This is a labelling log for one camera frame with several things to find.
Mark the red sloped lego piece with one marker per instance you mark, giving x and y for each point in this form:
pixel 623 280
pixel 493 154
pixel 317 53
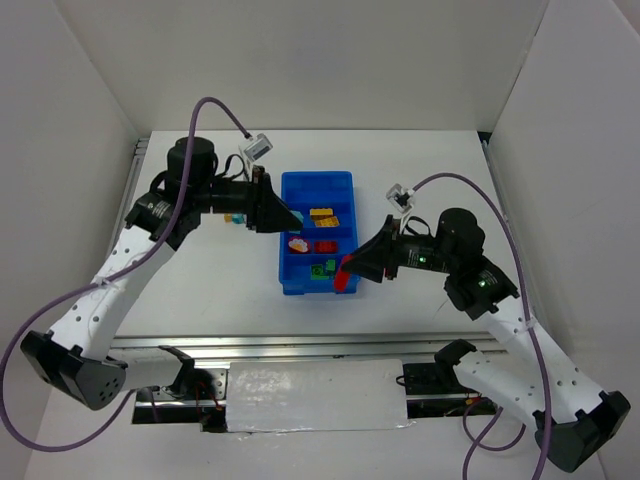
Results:
pixel 326 247

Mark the red flower lego brick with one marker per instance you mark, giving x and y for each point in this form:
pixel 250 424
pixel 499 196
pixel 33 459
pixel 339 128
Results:
pixel 298 245

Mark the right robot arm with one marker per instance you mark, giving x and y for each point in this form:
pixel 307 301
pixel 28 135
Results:
pixel 552 394

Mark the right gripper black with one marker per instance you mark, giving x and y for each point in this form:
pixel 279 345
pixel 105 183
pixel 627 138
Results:
pixel 390 248

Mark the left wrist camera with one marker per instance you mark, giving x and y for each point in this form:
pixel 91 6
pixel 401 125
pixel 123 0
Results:
pixel 255 147

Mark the aluminium frame rail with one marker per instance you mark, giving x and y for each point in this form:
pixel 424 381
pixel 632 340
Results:
pixel 405 346

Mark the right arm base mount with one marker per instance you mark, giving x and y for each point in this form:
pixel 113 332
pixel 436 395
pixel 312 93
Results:
pixel 430 393

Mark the small green lego brick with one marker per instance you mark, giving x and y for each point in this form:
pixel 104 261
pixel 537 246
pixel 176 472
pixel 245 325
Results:
pixel 317 272

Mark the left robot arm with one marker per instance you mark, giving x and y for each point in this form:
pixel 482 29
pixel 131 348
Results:
pixel 73 355

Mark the white foil cover panel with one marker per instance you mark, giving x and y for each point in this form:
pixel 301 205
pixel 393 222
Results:
pixel 335 395

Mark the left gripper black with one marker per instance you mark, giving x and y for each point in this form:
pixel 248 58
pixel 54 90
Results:
pixel 257 198

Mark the blue divided plastic tray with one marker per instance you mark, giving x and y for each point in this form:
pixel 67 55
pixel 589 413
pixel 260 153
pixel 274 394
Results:
pixel 301 191

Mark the teal printed lego block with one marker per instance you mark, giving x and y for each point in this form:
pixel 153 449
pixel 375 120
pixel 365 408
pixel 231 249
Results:
pixel 237 219

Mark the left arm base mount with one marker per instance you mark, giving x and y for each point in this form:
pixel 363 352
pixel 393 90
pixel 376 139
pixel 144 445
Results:
pixel 202 403

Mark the yellow striped lego brick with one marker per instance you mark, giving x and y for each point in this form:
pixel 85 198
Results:
pixel 328 222

